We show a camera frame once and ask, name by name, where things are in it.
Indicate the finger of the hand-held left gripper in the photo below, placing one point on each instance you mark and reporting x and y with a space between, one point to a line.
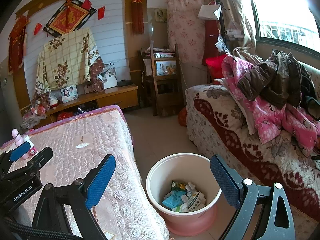
41 158
21 151

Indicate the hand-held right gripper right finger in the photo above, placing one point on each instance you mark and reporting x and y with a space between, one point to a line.
225 180

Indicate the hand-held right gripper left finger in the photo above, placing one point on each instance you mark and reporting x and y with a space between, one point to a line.
100 180

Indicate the green white carton box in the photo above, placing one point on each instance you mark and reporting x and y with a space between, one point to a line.
196 201

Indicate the clear plastic bag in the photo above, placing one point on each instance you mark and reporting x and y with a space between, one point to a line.
190 187
221 45

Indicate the dark green snack wrapper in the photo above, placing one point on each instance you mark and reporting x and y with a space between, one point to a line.
177 185

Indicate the green white tissue pack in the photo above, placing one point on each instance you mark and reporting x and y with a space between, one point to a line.
180 208

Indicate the blue plastic wrapper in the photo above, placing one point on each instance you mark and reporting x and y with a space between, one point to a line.
172 197

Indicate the white pink plastic bucket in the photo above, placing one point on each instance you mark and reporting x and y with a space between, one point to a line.
160 180

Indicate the white pill bottle pink label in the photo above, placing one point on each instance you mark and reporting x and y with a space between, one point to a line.
32 152

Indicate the pink insulated bottle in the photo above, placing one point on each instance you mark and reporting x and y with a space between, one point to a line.
17 137

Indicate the pile of cluttered knick-knacks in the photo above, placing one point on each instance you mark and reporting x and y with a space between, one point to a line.
40 110

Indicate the red gift bag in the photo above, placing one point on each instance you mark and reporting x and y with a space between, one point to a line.
65 116

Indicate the sofa with floral blanket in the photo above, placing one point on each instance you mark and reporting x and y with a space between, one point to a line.
225 120

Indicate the white pillow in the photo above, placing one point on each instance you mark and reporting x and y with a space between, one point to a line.
246 120

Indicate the framed couple photo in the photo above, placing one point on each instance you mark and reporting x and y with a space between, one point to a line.
69 93

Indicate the pink printed jacket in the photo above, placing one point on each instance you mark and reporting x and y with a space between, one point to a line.
267 120

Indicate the red plastic bag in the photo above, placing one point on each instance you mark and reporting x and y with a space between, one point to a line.
182 116

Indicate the wooden cabinet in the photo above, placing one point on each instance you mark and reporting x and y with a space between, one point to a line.
117 97

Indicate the black box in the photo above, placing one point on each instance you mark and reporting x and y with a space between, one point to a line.
125 83

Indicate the wedding photo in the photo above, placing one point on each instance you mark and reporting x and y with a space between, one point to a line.
110 78

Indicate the floral patterned cloth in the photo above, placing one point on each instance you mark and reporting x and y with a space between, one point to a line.
67 60

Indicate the red hanging banner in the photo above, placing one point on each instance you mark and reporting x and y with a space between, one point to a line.
17 45

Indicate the brown jacket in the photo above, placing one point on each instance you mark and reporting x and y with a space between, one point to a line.
277 80

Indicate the red cushion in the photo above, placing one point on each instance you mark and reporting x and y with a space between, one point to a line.
215 67

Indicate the black cloth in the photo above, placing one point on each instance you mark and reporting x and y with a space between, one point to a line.
312 105

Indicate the wooden chair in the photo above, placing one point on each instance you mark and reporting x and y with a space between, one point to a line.
162 80

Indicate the small red flag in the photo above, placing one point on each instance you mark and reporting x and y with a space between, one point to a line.
87 3
38 28
101 12

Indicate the dark red hanging garment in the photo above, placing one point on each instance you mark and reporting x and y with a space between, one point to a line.
212 40

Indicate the framed red diamond decoration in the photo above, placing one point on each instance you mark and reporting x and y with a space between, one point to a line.
68 17

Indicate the floral covered standing appliance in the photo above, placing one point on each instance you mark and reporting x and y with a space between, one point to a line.
185 30

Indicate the white paper bag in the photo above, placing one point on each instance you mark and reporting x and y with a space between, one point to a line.
208 11

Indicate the beige curtain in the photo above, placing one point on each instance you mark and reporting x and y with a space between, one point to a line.
240 10

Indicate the small framed picture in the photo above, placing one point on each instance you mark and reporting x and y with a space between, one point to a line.
160 15

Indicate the red knot ornament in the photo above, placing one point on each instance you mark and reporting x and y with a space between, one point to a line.
136 5

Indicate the window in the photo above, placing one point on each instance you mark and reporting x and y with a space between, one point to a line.
287 12

